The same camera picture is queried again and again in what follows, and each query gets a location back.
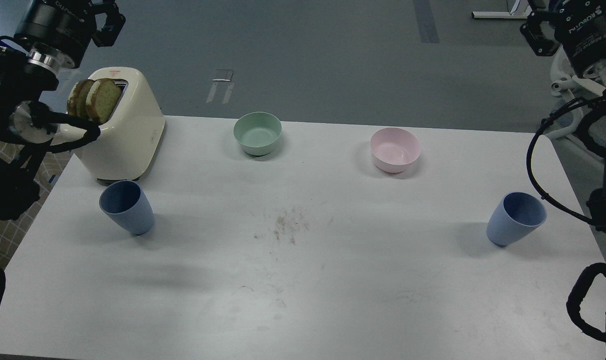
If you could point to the toast slice back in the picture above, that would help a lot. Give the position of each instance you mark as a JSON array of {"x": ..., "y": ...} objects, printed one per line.
[{"x": 79, "y": 97}]

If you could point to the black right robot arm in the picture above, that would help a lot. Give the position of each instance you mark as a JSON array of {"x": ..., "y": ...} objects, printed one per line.
[{"x": 597, "y": 199}]

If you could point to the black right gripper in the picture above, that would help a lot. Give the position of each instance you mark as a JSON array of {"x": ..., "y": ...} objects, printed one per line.
[{"x": 578, "y": 27}]

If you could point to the green bowl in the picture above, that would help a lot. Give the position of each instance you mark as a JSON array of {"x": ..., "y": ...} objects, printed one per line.
[{"x": 258, "y": 133}]

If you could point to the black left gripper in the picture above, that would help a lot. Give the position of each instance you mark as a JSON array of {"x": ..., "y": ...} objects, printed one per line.
[{"x": 67, "y": 27}]

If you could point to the blue cup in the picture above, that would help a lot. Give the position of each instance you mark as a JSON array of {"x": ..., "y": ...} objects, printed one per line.
[
  {"x": 517, "y": 215},
  {"x": 125, "y": 203}
]

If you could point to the cream toaster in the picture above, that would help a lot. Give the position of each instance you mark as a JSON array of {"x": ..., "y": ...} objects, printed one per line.
[{"x": 130, "y": 137}]

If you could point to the toast slice front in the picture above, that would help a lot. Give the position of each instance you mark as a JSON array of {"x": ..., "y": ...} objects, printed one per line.
[{"x": 101, "y": 100}]

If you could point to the toast slice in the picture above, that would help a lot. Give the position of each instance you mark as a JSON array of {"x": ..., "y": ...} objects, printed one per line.
[
  {"x": 101, "y": 100},
  {"x": 79, "y": 97}
]

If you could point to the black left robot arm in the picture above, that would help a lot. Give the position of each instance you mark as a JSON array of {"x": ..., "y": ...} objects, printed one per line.
[{"x": 26, "y": 121}]

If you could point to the white desk leg base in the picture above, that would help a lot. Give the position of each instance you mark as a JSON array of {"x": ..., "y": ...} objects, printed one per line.
[{"x": 516, "y": 10}]

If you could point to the pink bowl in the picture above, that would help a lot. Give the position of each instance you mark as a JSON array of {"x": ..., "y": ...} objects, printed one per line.
[{"x": 394, "y": 150}]

